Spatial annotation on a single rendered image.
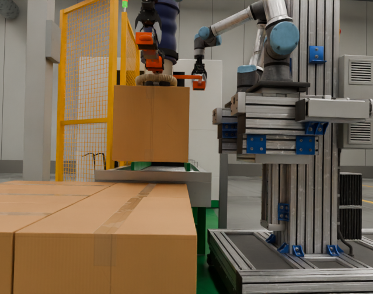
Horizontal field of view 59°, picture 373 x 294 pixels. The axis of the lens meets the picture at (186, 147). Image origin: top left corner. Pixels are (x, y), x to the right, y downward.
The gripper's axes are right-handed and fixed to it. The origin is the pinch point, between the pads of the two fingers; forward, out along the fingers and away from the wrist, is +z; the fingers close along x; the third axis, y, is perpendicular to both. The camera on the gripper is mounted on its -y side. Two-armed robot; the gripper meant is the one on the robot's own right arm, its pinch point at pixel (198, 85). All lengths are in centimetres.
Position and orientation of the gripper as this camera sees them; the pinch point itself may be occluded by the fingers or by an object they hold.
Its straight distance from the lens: 235.5
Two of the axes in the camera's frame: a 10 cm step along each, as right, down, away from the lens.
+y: 0.0, -0.1, -10.0
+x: 10.0, 0.1, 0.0
